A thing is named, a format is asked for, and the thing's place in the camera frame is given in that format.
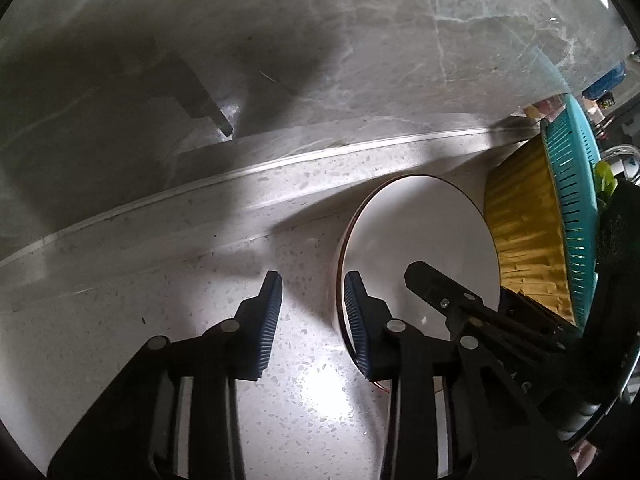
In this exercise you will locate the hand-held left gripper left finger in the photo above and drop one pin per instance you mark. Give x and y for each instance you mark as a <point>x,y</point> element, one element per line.
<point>267,322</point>

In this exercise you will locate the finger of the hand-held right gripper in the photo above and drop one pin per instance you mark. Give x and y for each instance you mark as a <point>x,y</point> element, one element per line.
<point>440,290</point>

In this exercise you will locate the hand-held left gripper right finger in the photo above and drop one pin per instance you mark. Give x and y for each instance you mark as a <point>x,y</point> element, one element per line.
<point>357,327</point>

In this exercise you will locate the white floral bowl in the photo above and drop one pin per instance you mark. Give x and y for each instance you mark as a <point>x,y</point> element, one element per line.
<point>425,230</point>

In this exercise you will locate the person's right hand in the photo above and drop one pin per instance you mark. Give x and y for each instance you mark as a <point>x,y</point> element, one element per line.
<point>584,466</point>

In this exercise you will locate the yellow ribbed bowl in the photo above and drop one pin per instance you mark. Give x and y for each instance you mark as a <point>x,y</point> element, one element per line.
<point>530,240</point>

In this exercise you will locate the teal plastic colander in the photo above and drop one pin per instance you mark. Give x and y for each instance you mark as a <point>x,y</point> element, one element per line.
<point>575,185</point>

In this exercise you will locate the green leafy vegetables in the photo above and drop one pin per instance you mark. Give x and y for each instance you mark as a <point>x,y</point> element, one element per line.
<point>606,182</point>

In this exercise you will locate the clear glass cup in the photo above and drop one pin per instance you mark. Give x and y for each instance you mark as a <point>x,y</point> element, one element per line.
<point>625,157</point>

